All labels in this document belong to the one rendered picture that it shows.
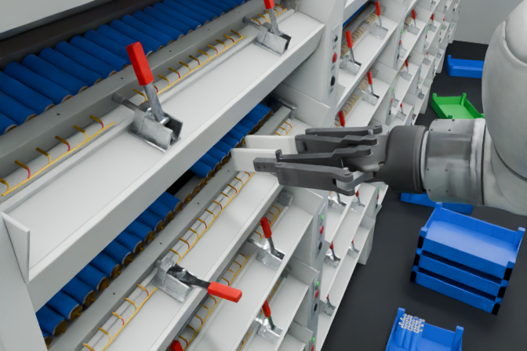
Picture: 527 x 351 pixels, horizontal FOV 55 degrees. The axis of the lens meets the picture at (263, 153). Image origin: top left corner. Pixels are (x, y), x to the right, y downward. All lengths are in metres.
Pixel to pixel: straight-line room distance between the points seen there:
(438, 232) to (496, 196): 1.42
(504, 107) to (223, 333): 0.54
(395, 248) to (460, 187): 1.57
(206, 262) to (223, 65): 0.23
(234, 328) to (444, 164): 0.41
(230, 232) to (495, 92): 0.39
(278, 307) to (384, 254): 1.05
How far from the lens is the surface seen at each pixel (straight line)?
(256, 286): 0.84
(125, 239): 0.59
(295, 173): 0.57
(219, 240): 0.64
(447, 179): 0.53
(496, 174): 0.51
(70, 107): 0.45
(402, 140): 0.55
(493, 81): 0.37
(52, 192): 0.41
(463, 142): 0.53
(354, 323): 1.79
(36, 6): 0.33
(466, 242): 1.94
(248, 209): 0.69
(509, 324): 1.94
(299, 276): 1.11
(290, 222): 0.96
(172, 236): 0.60
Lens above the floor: 1.35
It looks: 31 degrees down
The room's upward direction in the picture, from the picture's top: straight up
